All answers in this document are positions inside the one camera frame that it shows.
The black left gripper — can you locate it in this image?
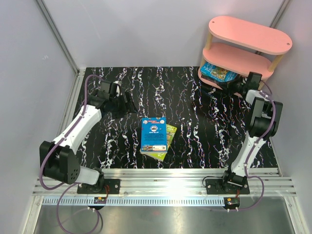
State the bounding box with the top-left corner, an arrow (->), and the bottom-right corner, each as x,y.
110,91 -> 137,119

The green 104-Storey Treehouse book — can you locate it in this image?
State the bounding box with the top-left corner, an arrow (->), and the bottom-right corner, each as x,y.
201,73 -> 219,82

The blue 26-Storey Treehouse book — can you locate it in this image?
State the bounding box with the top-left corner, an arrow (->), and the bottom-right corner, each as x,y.
200,62 -> 238,82

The blue back-cover book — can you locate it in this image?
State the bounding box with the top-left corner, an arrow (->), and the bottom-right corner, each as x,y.
140,117 -> 167,153

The pink three-tier shelf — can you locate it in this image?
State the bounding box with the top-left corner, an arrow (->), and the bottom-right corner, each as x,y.
201,16 -> 293,81

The lime green book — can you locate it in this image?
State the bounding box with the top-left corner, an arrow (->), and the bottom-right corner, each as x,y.
140,124 -> 177,161

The Tale of Two Cities book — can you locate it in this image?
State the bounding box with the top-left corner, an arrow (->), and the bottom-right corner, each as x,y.
201,75 -> 218,83

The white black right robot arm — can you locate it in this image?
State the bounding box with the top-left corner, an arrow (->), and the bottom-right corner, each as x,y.
220,72 -> 283,194

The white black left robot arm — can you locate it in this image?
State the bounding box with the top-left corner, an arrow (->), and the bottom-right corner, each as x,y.
39,81 -> 137,194

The black marble pattern mat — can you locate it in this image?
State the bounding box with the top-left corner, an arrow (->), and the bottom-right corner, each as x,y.
58,67 -> 279,169

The right corner aluminium post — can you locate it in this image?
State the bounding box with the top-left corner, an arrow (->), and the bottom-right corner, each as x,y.
269,0 -> 292,29

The corner aluminium post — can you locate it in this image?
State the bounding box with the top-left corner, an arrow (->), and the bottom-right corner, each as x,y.
34,0 -> 79,75
269,0 -> 292,29

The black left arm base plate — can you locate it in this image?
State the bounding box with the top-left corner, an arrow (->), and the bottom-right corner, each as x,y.
77,177 -> 121,195

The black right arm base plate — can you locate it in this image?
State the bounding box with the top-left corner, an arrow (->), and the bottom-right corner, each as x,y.
204,178 -> 250,195

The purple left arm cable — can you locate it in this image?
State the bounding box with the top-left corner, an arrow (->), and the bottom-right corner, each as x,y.
39,74 -> 103,234

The white slotted cable duct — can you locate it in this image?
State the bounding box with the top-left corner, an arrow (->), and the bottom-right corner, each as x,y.
42,196 -> 239,207

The left corner aluminium post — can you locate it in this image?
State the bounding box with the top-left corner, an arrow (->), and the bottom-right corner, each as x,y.
34,0 -> 79,75

